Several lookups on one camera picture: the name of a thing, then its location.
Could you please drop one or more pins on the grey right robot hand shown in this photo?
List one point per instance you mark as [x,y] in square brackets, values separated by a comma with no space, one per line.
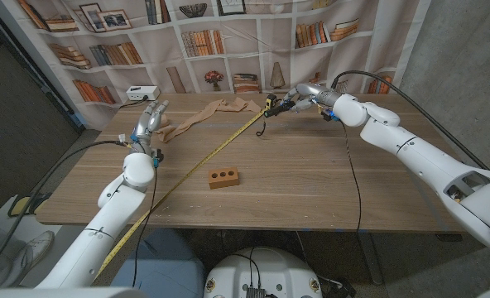
[317,94]

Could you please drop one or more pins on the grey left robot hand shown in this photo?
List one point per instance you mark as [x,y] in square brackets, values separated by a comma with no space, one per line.
[145,128]

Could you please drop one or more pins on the beige stocking cloth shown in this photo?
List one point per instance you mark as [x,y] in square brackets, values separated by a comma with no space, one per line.
[212,109]

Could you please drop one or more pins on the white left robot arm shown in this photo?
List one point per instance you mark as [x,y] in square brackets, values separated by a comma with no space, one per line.
[104,223]

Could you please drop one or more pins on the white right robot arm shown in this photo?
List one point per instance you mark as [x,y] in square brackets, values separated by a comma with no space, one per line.
[427,161]

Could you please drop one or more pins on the yellow measuring tape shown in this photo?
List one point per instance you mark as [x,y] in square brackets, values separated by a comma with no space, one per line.
[212,155]

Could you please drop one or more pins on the orange brick block three holes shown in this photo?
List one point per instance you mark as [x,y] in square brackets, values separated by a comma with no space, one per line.
[224,180]

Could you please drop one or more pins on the white power box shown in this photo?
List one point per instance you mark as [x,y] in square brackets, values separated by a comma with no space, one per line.
[142,92]

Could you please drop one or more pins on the printed bookshelf backdrop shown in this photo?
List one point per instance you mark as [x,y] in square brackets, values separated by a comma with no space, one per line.
[245,70]

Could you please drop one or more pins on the blue stool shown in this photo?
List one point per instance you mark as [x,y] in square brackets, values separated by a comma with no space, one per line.
[166,265]

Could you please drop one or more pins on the yellow and black floor pedal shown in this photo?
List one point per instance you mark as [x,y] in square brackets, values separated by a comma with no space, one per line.
[19,205]

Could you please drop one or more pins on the white shoe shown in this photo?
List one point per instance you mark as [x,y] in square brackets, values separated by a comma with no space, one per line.
[38,246]

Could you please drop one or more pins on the grey table leg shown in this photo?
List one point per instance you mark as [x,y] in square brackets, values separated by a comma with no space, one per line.
[369,256]

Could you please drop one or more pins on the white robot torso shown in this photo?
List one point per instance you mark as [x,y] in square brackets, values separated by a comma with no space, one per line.
[265,269]

